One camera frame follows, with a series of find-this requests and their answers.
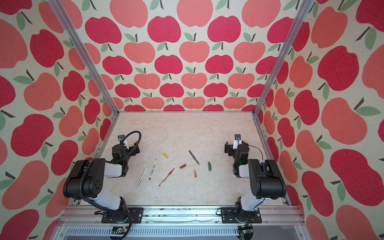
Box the white patterned pen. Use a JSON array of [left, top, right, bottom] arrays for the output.
[[149, 159, 157, 180]]

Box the green fountain pen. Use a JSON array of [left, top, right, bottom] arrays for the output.
[[189, 150, 200, 165]]

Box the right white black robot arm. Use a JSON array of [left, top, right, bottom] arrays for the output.
[[225, 139, 287, 213]]

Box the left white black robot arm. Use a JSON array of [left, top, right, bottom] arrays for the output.
[[63, 141, 140, 212]]

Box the red gel pen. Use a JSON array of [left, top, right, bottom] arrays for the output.
[[158, 168, 175, 187]]

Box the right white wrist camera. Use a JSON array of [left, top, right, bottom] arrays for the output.
[[233, 134, 242, 150]]

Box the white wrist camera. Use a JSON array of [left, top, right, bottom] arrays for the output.
[[118, 135, 125, 143], [233, 134, 242, 150]]

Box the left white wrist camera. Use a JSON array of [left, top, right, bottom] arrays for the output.
[[118, 135, 125, 143]]

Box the left black corrugated cable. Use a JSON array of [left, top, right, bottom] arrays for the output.
[[78, 130, 142, 238]]

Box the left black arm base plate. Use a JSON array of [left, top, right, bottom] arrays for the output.
[[101, 208, 144, 224]]

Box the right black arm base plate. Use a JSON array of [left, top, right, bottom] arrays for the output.
[[220, 208, 263, 224]]

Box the aluminium front frame rail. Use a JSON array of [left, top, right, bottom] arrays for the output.
[[57, 205, 305, 227]]

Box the white slotted cable duct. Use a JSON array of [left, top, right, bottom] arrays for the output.
[[64, 226, 240, 238]]

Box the left aluminium frame post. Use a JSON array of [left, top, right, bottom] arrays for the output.
[[48, 1, 120, 116]]

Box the aluminium frame post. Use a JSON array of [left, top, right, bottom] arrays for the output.
[[253, 0, 315, 119], [48, 1, 120, 116]]

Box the right aluminium frame post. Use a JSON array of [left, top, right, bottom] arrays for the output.
[[253, 0, 315, 119]]

